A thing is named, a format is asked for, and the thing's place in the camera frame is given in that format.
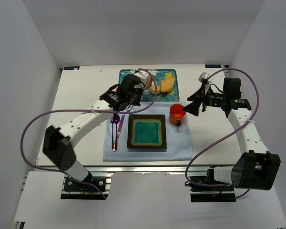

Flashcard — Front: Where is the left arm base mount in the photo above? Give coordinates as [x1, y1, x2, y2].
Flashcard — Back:
[61, 172, 113, 200]

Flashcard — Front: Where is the blue corner label left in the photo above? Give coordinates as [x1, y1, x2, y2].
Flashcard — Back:
[63, 66, 80, 71]

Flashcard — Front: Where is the small round bread roll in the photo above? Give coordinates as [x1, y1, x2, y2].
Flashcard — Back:
[150, 84, 161, 95]

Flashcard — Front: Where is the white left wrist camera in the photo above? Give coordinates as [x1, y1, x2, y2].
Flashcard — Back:
[134, 70, 150, 84]

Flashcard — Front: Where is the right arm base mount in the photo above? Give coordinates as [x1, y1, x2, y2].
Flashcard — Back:
[184, 169, 236, 203]

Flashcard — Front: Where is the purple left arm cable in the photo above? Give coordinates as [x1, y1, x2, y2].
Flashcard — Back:
[20, 68, 157, 199]

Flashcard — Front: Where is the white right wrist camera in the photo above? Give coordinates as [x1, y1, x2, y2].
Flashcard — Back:
[198, 72, 209, 84]

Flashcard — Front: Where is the light blue cloth napkin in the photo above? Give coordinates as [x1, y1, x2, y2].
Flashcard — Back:
[103, 102, 192, 162]

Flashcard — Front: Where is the iridescent purple knife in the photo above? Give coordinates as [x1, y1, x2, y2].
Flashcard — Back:
[114, 114, 125, 150]

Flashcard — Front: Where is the orange black mug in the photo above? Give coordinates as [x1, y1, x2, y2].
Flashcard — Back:
[169, 104, 186, 127]

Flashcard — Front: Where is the white foam board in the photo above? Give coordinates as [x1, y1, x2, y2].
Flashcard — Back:
[14, 171, 286, 229]

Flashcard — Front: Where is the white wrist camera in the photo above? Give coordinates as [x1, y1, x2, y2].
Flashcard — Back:
[134, 70, 150, 84]
[198, 72, 209, 84]

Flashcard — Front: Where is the blue corner label right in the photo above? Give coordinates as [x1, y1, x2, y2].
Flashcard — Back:
[204, 64, 222, 68]

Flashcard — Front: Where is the square green black plate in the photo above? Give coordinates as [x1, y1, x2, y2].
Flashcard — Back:
[127, 114, 167, 150]

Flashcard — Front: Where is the teal floral tray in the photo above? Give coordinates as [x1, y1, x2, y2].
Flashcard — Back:
[119, 69, 180, 102]

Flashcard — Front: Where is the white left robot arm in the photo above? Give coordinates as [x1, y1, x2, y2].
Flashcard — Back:
[42, 71, 151, 183]

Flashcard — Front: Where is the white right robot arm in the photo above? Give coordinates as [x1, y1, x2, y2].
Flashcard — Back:
[183, 78, 281, 190]

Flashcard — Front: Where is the brown bread slice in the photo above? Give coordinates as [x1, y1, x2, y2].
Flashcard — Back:
[144, 76, 153, 90]

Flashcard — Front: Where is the blue corner label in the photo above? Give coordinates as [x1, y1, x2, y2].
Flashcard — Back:
[63, 66, 80, 71]
[204, 64, 222, 68]

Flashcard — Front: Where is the purple fork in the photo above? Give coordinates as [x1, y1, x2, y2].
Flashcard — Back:
[110, 116, 114, 150]

